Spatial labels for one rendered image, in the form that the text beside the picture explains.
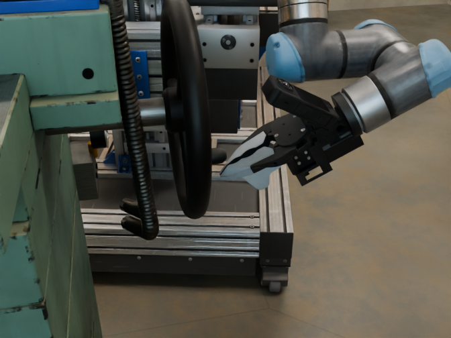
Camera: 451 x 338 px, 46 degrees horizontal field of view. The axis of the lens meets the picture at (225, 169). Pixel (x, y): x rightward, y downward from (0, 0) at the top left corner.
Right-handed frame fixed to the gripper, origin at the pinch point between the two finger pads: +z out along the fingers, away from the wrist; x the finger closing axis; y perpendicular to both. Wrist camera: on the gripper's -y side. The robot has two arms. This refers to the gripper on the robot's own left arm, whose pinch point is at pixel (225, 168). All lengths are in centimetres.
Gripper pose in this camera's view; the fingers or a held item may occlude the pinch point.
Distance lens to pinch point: 79.2
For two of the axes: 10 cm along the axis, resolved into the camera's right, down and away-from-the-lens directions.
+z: -8.7, 4.8, 1.4
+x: -1.9, -5.7, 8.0
